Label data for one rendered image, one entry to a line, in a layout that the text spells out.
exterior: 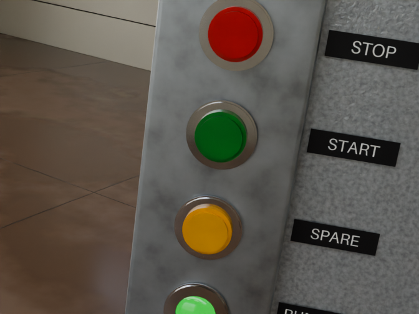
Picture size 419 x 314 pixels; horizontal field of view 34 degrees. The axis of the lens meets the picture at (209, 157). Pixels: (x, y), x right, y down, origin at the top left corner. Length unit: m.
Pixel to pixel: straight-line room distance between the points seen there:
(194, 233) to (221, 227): 0.01
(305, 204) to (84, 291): 2.75
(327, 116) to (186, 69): 0.08
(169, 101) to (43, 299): 2.70
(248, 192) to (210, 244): 0.03
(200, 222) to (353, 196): 0.08
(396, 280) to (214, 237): 0.10
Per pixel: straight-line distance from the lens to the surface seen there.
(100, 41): 8.19
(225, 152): 0.34
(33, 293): 3.07
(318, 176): 0.37
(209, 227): 0.36
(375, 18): 0.35
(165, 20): 0.34
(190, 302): 0.38
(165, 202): 0.36
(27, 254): 3.39
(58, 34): 8.59
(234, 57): 0.33
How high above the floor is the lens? 1.54
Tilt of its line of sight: 18 degrees down
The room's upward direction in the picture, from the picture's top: 8 degrees clockwise
